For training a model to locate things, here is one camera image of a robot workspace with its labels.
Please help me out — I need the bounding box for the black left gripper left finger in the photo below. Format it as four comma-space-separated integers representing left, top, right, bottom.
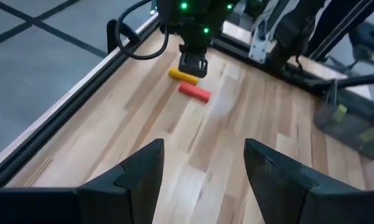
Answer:
0, 138, 166, 224

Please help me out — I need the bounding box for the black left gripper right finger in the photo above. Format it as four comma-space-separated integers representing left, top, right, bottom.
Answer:
244, 138, 374, 224

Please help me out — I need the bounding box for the yellow block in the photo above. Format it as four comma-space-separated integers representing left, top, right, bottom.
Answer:
168, 67, 200, 86

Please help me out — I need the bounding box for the red block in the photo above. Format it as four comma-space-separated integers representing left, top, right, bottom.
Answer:
178, 81, 212, 103

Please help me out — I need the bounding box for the green block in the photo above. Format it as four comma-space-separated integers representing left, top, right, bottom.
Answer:
358, 126, 374, 143
332, 103, 348, 123

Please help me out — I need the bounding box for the grey translucent bin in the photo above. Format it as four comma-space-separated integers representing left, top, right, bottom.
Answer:
312, 101, 374, 161

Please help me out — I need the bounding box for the silver frame bracket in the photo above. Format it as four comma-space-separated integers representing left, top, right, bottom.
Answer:
248, 18, 270, 65

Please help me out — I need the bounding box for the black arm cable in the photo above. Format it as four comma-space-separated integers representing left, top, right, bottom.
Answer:
115, 0, 171, 61

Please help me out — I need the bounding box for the black cable holder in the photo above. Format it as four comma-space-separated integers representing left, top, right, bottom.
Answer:
106, 19, 141, 54

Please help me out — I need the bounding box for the black horizontal frame brace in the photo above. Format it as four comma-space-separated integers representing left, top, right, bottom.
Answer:
298, 72, 374, 91

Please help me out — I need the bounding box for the black diagonal frame strut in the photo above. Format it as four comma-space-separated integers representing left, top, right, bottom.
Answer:
304, 0, 374, 60

